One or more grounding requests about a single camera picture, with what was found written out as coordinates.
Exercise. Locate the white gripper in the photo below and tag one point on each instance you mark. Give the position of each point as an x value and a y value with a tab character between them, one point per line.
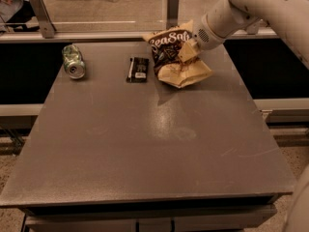
209	33

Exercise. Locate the brown chip bag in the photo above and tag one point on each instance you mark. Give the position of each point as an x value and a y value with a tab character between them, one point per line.
168	68

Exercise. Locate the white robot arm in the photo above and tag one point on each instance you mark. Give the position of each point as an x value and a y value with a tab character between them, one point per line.
289	19

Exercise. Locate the black snack bar packet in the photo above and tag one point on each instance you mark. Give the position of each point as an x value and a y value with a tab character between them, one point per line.
138	70

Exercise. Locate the green soda can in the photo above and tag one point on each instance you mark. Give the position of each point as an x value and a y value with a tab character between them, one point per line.
73	62

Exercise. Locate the glass barrier panel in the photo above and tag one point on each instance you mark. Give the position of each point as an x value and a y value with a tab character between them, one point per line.
119	15

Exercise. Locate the middle metal bracket post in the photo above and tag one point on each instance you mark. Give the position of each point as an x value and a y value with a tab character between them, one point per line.
172	13

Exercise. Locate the metal bracket post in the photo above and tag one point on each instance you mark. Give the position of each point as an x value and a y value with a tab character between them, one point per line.
45	24
253	28
172	13

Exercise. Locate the right metal bracket post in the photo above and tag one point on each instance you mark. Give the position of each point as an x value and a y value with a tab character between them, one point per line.
253	28

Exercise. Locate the left metal bracket post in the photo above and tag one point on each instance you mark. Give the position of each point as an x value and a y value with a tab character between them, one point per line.
45	24

